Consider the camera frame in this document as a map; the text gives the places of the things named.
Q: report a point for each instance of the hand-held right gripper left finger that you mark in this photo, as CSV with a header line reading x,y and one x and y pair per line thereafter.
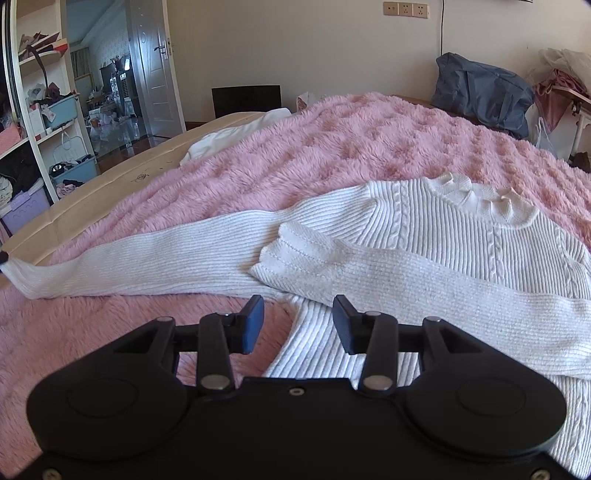
x,y
253,325

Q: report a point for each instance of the white knit sweater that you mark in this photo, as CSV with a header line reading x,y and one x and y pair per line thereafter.
x,y
438,240

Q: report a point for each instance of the pink fluffy blanket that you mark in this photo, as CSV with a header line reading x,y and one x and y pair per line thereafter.
x,y
346,138

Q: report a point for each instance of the white plastic bag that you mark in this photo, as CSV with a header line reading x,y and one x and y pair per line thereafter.
x,y
554,134

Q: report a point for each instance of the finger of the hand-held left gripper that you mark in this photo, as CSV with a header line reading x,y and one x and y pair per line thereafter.
x,y
3,257

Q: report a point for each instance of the blue fabric bag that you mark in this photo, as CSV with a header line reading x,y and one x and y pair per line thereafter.
x,y
480,92

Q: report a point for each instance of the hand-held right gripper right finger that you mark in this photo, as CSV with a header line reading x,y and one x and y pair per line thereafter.
x,y
342,325

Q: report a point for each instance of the beige mattress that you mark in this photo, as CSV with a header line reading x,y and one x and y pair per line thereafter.
x,y
92,203

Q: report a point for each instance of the wall socket strip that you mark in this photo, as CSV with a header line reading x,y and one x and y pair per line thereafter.
x,y
405,9

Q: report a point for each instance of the white door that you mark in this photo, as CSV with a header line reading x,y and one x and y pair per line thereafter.
x,y
157,92

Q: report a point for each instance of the pile of clothes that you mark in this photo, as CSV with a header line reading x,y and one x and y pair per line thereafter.
x,y
561,74

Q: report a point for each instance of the purple storage bin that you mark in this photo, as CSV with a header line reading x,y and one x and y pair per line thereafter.
x,y
25,210

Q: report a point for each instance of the black panel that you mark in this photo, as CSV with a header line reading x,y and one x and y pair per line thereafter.
x,y
247,101

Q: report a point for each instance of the white shelf unit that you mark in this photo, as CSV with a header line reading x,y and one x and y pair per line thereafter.
x,y
44,170

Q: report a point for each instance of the blue storage bin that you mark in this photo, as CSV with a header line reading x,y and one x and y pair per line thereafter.
x,y
62,113
78,173

